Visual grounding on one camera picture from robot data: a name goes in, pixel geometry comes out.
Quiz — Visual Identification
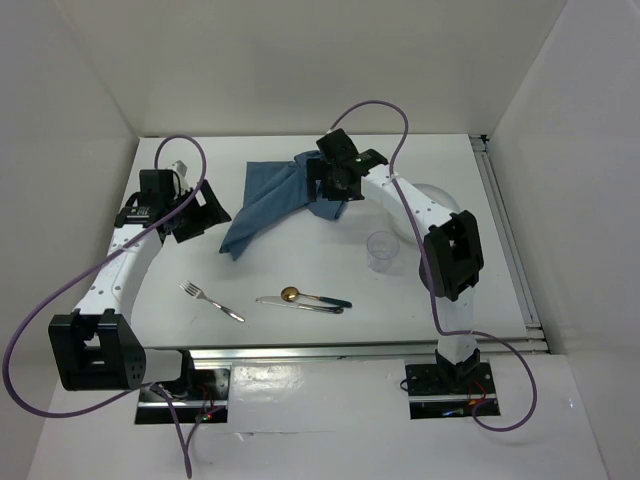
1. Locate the clear plastic cup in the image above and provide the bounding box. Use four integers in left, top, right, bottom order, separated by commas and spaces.
366, 231, 400, 273

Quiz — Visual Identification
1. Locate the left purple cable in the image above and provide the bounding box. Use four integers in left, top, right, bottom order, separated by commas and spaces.
2, 135, 208, 479

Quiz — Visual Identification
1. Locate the clear glass bowl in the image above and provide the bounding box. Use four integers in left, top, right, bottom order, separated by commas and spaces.
387, 180, 461, 246

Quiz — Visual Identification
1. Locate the silver table knife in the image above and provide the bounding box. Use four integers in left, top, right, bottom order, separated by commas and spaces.
256, 296, 344, 314

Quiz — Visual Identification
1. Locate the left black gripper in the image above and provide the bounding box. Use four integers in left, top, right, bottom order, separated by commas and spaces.
165, 179, 230, 243

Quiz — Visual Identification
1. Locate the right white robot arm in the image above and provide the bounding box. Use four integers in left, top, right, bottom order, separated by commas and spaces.
307, 129, 484, 392

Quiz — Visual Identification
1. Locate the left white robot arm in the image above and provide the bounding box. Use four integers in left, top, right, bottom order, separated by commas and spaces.
48, 161, 231, 399

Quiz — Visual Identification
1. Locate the purple cable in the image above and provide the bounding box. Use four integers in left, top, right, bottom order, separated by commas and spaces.
2, 135, 208, 479
331, 100, 538, 432

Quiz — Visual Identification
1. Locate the aluminium front rail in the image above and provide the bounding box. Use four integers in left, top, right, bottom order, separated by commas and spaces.
79, 339, 446, 365

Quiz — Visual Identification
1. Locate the gold spoon teal handle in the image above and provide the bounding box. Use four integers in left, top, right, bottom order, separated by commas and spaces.
280, 286, 353, 308

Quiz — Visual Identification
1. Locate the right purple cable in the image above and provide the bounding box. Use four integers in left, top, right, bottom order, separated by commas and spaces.
331, 100, 538, 432

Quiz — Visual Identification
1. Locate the silver fork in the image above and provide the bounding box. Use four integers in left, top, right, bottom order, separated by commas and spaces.
180, 280, 245, 323

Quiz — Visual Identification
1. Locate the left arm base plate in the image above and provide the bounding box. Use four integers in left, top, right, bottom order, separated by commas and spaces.
134, 365, 231, 425

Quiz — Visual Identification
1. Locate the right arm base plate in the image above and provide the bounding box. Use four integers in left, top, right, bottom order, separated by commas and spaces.
399, 362, 500, 420

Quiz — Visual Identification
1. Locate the blue cloth napkin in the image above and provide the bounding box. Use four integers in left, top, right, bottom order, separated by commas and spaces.
219, 150, 346, 260

